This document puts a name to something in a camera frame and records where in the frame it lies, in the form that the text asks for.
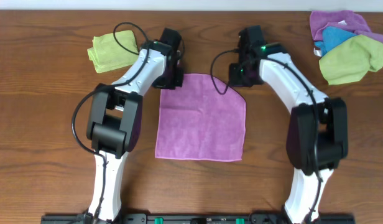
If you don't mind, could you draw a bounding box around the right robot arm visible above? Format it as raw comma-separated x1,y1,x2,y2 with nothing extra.
230,44,354,223

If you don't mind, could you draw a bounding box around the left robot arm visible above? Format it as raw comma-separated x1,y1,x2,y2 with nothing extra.
86,39,183,223

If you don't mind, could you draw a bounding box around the folded light green cloth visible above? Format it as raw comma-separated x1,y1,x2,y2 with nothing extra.
87,30,139,73

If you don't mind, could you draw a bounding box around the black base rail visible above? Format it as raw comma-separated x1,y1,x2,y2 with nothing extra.
40,212,356,224

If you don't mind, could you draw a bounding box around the pink microfiber cloth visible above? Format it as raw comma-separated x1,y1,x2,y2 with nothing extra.
155,73,246,162

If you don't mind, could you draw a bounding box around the crumpled purple cloth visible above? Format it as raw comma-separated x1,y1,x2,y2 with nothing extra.
310,10,383,43

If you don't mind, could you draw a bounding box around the crumpled green cloth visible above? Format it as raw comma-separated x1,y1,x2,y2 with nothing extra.
319,35,383,85

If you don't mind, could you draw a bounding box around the crumpled blue cloth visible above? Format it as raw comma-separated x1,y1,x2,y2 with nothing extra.
313,27,356,57

